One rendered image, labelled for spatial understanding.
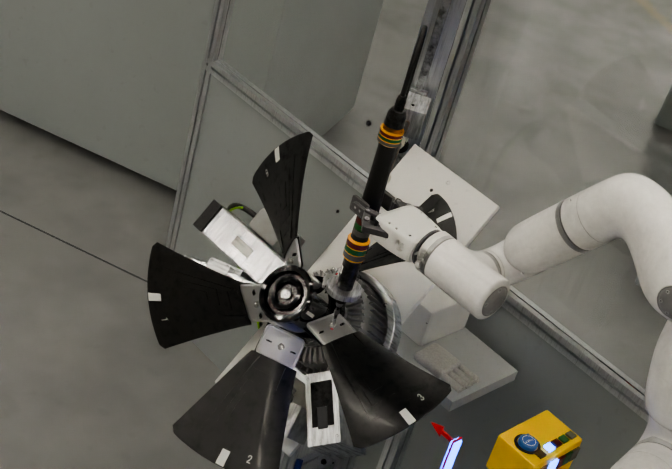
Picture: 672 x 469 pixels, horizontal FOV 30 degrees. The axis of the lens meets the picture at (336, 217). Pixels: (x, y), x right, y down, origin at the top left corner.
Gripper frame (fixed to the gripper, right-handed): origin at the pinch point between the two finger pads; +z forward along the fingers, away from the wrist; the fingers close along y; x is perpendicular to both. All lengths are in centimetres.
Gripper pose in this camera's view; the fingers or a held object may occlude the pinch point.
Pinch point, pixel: (371, 202)
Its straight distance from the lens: 229.6
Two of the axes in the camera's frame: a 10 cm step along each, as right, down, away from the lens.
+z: -6.5, -5.4, 5.3
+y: 7.2, -2.2, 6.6
